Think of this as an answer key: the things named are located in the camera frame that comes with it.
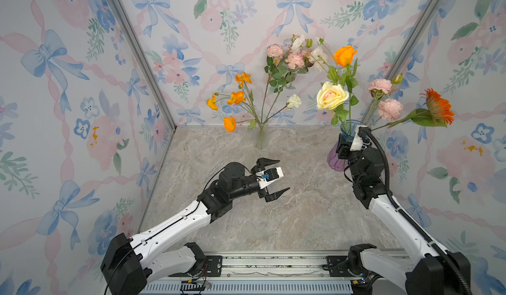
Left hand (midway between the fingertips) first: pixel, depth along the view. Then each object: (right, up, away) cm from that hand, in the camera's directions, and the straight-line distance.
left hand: (282, 171), depth 66 cm
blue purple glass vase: (+26, +15, +8) cm, 31 cm away
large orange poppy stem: (-19, +17, +7) cm, 26 cm away
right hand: (+27, +13, +9) cm, 32 cm away
